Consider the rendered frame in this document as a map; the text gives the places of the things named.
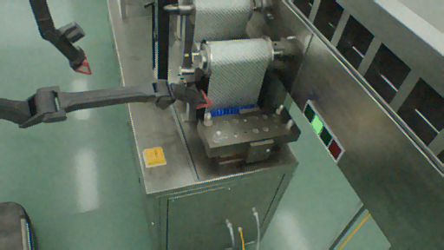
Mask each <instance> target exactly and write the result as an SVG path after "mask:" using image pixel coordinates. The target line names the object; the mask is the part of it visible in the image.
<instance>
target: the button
mask: <svg viewBox="0 0 444 250"><path fill-rule="evenodd" d="M144 154H145V156H146V160H147V166H151V165H155V164H159V163H165V158H164V155H163V153H162V147H160V148H149V149H145V150H144Z"/></svg>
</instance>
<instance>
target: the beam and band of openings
mask: <svg viewBox="0 0 444 250"><path fill-rule="evenodd" d="M285 1H286V2H287V3H288V4H289V5H290V6H291V8H292V9H294V10H295V11H296V12H297V13H298V15H299V16H301V18H302V19H303V20H304V21H305V22H306V23H307V24H308V25H309V26H310V27H311V28H312V29H313V30H314V31H315V32H316V33H317V34H318V35H319V36H320V37H321V39H322V40H323V41H324V42H325V43H326V44H327V45H328V46H329V47H330V49H332V51H333V52H334V53H336V55H337V56H338V57H339V58H340V59H341V60H342V62H343V63H344V64H345V65H346V66H348V68H349V69H350V71H351V72H353V73H354V75H355V76H356V77H357V78H359V81H360V82H362V84H364V85H365V87H366V88H368V90H369V91H370V92H371V94H373V95H374V97H376V99H377V100H378V101H379V103H381V104H382V106H384V107H385V109H387V110H388V112H389V113H390V114H391V115H392V116H393V117H394V118H395V119H396V120H397V121H398V122H399V124H400V125H402V127H403V128H404V129H405V130H406V131H407V133H408V134H409V135H410V136H412V138H413V139H414V140H415V142H417V144H418V145H419V146H420V147H421V148H422V149H423V150H424V151H425V153H426V154H427V155H428V156H429V157H430V158H431V159H432V160H433V161H434V163H435V164H436V165H437V166H438V167H439V168H440V169H441V170H442V171H443V173H444V35H443V34H442V33H441V32H440V31H438V30H437V29H436V28H434V27H433V25H430V24H429V23H427V22H426V21H425V20H424V19H422V18H421V17H419V16H417V15H416V14H415V13H414V12H413V11H412V10H409V9H408V7H405V6H404V5H403V4H402V3H400V2H399V1H397V0H285Z"/></svg>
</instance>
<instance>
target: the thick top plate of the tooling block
mask: <svg viewBox="0 0 444 250"><path fill-rule="evenodd" d="M276 109H277V108H273V109H260V110H261V112H260V114H257V115H244V116H240V115H239V114H238V113H236V114H230V115H217V116H213V117H212V125H211V126H206V125H204V119H205V118H199V123H198V131H199V133H200V138H201V139H202V141H203V142H204V147H205V148H206V151H207V155H208V157H216V156H220V155H226V154H234V153H237V152H242V151H248V148H249V146H250V142H254V141H265V140H269V139H272V140H273V141H274V144H273V146H275V145H278V144H285V143H290V142H294V141H297V140H298V137H299V136H300V134H301V131H300V128H299V127H298V126H297V124H296V123H295V122H294V129H293V130H292V131H290V130H288V129H287V128H286V127H285V125H286V124H287V121H289V120H290V119H293V118H292V117H291V115H290V113H289V112H288V110H287V109H286V108H285V107H284V114H283V115H279V114H277V113H276ZM217 131H220V132H221V133H222V142H221V143H216V142H214V141H213V137H214V135H215V133H216V132H217Z"/></svg>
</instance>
